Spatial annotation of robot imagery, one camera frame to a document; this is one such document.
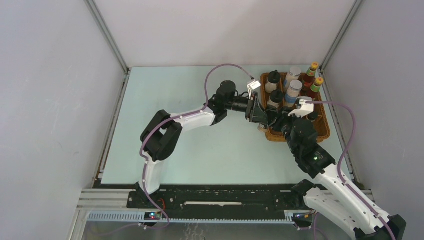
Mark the aluminium corner frame right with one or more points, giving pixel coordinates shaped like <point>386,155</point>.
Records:
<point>357,4</point>

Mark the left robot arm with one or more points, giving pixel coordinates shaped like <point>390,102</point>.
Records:
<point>160,137</point>

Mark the wicker divided basket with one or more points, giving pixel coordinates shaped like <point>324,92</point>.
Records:
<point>318,130</point>

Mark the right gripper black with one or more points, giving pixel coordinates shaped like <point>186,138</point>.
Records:
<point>276,118</point>

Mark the aluminium corner frame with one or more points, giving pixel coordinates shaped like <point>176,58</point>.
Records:
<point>357,4</point>
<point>107,34</point>

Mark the black-spout-lid jar white beads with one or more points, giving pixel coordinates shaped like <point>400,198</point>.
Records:
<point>275,99</point>

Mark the large black-lid jar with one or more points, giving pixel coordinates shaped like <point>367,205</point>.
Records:
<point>272,82</point>

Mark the blue-label silver-lid jar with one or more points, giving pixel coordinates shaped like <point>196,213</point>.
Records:
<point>293,74</point>
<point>292,93</point>

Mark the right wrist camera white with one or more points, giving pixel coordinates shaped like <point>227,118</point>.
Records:
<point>304,107</point>

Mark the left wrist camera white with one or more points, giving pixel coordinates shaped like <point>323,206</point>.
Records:
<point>253,85</point>

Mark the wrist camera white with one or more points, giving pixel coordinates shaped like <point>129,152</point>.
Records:
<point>304,107</point>
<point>253,85</point>

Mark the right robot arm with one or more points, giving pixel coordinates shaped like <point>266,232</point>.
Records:
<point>352,210</point>

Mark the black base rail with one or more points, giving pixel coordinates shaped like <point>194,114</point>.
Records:
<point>264,202</point>

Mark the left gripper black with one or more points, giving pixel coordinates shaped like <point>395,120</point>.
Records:
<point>255,113</point>

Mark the aluminium corner frame left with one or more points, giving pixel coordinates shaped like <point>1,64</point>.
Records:
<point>107,34</point>

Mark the small black-lid spice jar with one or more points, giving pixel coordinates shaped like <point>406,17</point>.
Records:
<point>312,117</point>

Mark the yellow-cap sauce bottle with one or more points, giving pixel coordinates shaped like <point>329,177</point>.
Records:
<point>315,88</point>
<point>309,77</point>

